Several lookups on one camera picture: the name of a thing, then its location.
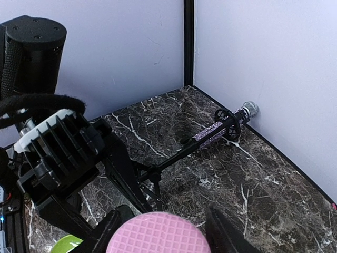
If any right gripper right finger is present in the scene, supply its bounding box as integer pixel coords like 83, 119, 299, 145
205, 207, 260, 253

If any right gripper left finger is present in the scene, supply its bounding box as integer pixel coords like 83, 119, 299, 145
81, 210, 122, 252

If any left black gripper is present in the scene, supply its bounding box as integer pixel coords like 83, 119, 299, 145
14, 109, 153, 240

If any pink microphone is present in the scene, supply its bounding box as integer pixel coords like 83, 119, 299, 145
106, 212, 211, 253

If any black tripod shock-mount stand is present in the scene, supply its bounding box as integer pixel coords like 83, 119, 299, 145
131, 108, 248, 211

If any rhinestone silver-head microphone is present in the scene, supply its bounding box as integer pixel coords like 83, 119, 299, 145
192, 101, 259, 149

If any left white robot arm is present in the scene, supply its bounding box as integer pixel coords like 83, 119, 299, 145
1, 15, 152, 239

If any green round plate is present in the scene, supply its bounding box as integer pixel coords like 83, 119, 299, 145
50, 235, 82, 253

